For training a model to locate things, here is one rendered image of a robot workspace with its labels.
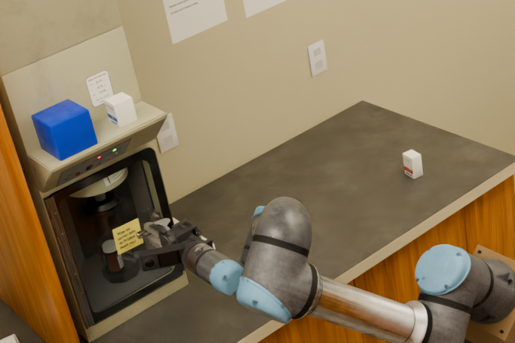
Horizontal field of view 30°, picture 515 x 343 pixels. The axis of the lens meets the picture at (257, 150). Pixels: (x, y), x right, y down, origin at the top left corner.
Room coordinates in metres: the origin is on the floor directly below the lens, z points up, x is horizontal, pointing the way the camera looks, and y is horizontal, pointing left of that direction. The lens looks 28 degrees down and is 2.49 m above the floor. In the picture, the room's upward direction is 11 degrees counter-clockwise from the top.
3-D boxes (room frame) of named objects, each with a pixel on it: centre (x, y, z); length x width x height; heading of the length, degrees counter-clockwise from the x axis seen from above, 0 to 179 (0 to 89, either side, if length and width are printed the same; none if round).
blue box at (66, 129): (1.99, 0.42, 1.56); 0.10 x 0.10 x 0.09; 33
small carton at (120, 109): (2.07, 0.30, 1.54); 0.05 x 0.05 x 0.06; 30
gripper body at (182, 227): (1.96, 0.22, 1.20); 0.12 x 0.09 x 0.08; 33
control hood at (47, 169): (2.03, 0.36, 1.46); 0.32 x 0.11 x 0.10; 123
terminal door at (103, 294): (2.07, 0.38, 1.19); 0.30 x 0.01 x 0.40; 121
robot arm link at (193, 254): (1.89, 0.18, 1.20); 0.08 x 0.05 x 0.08; 123
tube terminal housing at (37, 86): (2.19, 0.46, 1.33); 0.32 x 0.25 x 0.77; 123
